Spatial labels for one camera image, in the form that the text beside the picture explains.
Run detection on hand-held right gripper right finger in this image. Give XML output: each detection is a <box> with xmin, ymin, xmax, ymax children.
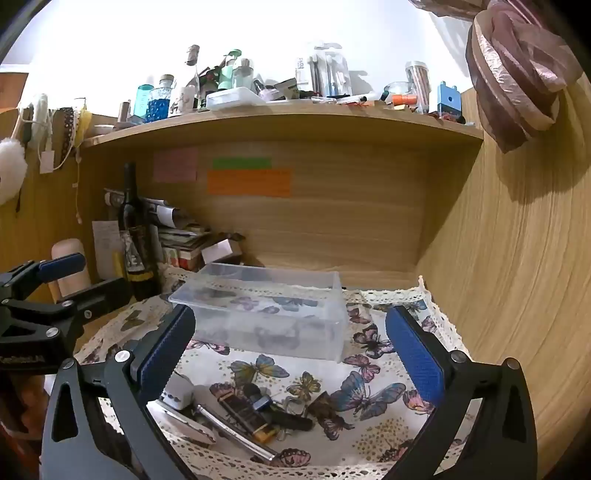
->
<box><xmin>383</xmin><ymin>305</ymin><xmax>539</xmax><ymax>480</ymax></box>

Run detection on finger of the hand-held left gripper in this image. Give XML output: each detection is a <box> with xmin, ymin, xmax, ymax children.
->
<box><xmin>0</xmin><ymin>275</ymin><xmax>134</xmax><ymax>342</ymax></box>
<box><xmin>0</xmin><ymin>252</ymin><xmax>88</xmax><ymax>303</ymax></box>

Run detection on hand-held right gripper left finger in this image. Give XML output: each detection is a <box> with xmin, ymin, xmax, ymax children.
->
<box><xmin>41</xmin><ymin>305</ymin><xmax>197</xmax><ymax>480</ymax></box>

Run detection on clear plastic storage box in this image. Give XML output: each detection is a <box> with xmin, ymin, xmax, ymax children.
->
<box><xmin>168</xmin><ymin>263</ymin><xmax>349</xmax><ymax>364</ymax></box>

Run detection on beige cylindrical bottle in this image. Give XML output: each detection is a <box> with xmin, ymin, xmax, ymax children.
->
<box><xmin>51</xmin><ymin>238</ymin><xmax>92</xmax><ymax>300</ymax></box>

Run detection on small white charger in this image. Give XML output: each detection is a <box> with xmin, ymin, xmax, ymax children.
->
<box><xmin>161</xmin><ymin>373</ymin><xmax>195</xmax><ymax>409</ymax></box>

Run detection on dark wine bottle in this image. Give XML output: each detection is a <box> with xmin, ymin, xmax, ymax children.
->
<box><xmin>117</xmin><ymin>162</ymin><xmax>161</xmax><ymax>301</ymax></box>

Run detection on flat silver metal tool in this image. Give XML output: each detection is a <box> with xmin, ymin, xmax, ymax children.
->
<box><xmin>151</xmin><ymin>399</ymin><xmax>218</xmax><ymax>448</ymax></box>

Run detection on black gold-trimmed lighter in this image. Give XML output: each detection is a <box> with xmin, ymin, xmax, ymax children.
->
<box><xmin>217</xmin><ymin>392</ymin><xmax>269</xmax><ymax>435</ymax></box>

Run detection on butterfly printed lace cloth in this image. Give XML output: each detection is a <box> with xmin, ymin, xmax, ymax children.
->
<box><xmin>74</xmin><ymin>265</ymin><xmax>485</xmax><ymax>480</ymax></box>

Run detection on small brown box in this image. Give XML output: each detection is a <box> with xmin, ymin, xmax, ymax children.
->
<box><xmin>307</xmin><ymin>391</ymin><xmax>343</xmax><ymax>420</ymax></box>

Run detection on stack of magazines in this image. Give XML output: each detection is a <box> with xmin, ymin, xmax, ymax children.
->
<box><xmin>104</xmin><ymin>187</ymin><xmax>218</xmax><ymax>272</ymax></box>

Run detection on silver metal pen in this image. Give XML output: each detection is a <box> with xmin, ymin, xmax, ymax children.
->
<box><xmin>196</xmin><ymin>404</ymin><xmax>280</xmax><ymax>465</ymax></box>

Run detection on white fluffy puff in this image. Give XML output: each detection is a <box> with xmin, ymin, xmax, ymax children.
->
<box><xmin>0</xmin><ymin>137</ymin><xmax>26</xmax><ymax>206</ymax></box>

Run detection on small white cardboard box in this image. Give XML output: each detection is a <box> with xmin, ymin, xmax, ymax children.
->
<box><xmin>201</xmin><ymin>239</ymin><xmax>243</xmax><ymax>265</ymax></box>

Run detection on black oblong case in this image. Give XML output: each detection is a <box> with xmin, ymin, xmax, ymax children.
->
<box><xmin>272</xmin><ymin>408</ymin><xmax>315</xmax><ymax>433</ymax></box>

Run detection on hanging lace ribbons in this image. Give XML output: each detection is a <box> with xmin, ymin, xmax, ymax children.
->
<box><xmin>48</xmin><ymin>98</ymin><xmax>88</xmax><ymax>171</ymax></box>

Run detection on pink sticky note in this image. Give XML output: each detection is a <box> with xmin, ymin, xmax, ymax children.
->
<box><xmin>153</xmin><ymin>148</ymin><xmax>199</xmax><ymax>182</ymax></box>

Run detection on wooden desk shelf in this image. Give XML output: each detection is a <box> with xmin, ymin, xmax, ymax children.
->
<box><xmin>0</xmin><ymin>71</ymin><xmax>591</xmax><ymax>480</ymax></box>

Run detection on blue plastic bottle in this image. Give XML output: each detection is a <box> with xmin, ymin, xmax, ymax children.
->
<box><xmin>136</xmin><ymin>84</ymin><xmax>156</xmax><ymax>123</ymax></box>

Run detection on orange sticky note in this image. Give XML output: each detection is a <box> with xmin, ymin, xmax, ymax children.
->
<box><xmin>207</xmin><ymin>169</ymin><xmax>293</xmax><ymax>197</ymax></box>

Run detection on green sticky note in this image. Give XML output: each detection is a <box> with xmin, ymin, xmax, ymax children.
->
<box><xmin>212</xmin><ymin>158</ymin><xmax>272</xmax><ymax>169</ymax></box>

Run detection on glass bottle with blue beads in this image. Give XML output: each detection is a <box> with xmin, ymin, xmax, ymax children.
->
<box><xmin>148</xmin><ymin>75</ymin><xmax>177</xmax><ymax>121</ymax></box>

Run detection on white printed cup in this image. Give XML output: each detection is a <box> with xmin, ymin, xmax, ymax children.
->
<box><xmin>169</xmin><ymin>86</ymin><xmax>197</xmax><ymax>116</ymax></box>

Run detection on white lidded plastic box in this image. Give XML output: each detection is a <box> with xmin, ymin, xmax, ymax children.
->
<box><xmin>205</xmin><ymin>87</ymin><xmax>263</xmax><ymax>110</ymax></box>

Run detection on corked glass bottle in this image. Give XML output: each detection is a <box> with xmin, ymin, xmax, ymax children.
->
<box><xmin>185</xmin><ymin>45</ymin><xmax>204</xmax><ymax>110</ymax></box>

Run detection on blue square box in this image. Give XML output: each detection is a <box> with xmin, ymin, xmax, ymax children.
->
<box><xmin>436</xmin><ymin>80</ymin><xmax>462</xmax><ymax>119</ymax></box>

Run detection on green pump bottle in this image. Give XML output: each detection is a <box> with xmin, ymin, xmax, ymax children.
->
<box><xmin>217</xmin><ymin>48</ymin><xmax>243</xmax><ymax>91</ymax></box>

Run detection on clear glass bottle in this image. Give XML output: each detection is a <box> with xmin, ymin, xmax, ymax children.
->
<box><xmin>233</xmin><ymin>58</ymin><xmax>256</xmax><ymax>89</ymax></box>

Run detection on clear glass bowl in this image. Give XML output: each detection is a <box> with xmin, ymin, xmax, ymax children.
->
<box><xmin>383</xmin><ymin>81</ymin><xmax>413</xmax><ymax>100</ymax></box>

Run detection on clear jar of sticks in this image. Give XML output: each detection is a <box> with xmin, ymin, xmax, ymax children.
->
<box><xmin>405</xmin><ymin>61</ymin><xmax>432</xmax><ymax>114</ymax></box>

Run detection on clear plastic packaging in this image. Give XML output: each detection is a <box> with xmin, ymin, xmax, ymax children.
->
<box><xmin>307</xmin><ymin>41</ymin><xmax>352</xmax><ymax>97</ymax></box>

